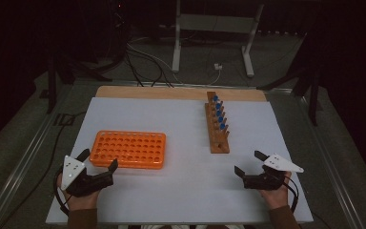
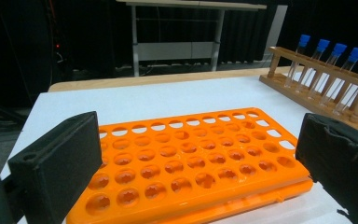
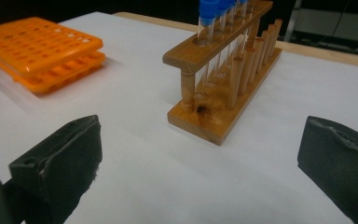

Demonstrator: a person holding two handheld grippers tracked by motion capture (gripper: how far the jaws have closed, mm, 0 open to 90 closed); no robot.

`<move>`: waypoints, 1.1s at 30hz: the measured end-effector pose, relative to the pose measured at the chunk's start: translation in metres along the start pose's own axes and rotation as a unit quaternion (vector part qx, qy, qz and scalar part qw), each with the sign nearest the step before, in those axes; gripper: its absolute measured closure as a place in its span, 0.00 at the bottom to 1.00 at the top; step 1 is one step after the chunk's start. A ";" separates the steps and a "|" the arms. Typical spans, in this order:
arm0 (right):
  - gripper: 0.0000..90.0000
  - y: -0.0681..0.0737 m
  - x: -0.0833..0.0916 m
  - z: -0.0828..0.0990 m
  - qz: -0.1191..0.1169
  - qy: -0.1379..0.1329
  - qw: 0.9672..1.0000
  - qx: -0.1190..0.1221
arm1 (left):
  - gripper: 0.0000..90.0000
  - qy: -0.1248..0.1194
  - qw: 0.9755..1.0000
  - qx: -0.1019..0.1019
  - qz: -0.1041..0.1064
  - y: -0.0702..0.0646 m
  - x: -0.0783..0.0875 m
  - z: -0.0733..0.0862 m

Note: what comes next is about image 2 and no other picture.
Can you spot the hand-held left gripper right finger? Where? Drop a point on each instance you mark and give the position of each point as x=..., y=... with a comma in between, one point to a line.
x=341, y=161

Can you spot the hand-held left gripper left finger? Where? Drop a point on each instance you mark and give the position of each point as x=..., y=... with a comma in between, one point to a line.
x=56, y=168

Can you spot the wooden test tube rack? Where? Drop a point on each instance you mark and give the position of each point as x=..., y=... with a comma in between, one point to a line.
x=295, y=60

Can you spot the orange plastic tube rack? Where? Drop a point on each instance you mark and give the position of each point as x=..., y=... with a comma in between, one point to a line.
x=183, y=174

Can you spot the white table mat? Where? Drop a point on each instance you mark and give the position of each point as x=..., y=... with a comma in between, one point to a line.
x=167, y=96

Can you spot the black curtain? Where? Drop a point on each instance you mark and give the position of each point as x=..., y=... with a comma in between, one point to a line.
x=245, y=34

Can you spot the white metal desk frame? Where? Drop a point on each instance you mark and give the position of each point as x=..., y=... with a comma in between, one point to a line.
x=167, y=51

